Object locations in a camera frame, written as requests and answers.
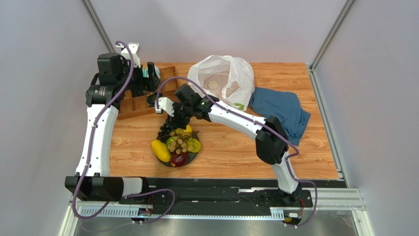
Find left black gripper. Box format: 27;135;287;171
117;60;160;92

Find fake yellow pear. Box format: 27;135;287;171
175;125;193;135

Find fake green starfruit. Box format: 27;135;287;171
186;138;201;153

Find white plastic bag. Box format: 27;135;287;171
187;55;255;111

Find fake yellow mango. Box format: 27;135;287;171
151;140;171;162

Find fake dark red plum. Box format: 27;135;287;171
169;152;189;167

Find fake green apple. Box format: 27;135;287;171
166;136;177;147

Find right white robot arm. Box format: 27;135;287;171
155;84;302;205

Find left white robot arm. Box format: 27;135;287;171
64;53;160;202

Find green white rolled socks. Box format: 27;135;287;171
142;66;161;79

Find wooden compartment tray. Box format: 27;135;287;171
117;66;180;120

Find dark blue ceramic plate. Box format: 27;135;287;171
156;130;200;168

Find blue cloth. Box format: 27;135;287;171
249;87;311;146

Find black coiled cable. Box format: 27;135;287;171
146;92;164;107

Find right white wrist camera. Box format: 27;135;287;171
154;97;174;117

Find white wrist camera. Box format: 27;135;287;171
154;97;174;117
118;43;142;68

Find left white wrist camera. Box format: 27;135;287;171
118;43;142;68

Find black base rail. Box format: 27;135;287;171
118;177;348;217

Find left aluminium frame post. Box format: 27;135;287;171
80;0;118;53

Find aluminium frame post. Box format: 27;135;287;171
310;0;357;71
80;0;118;53

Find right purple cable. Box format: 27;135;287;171
155;76;318;228

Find right aluminium frame post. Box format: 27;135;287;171
310;0;357;71

